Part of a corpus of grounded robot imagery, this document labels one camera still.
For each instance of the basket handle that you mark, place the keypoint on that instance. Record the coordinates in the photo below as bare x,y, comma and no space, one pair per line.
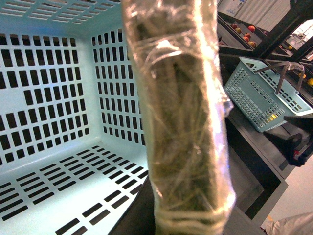
174,53

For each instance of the light blue plastic basket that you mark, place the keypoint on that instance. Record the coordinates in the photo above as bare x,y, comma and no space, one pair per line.
72,150

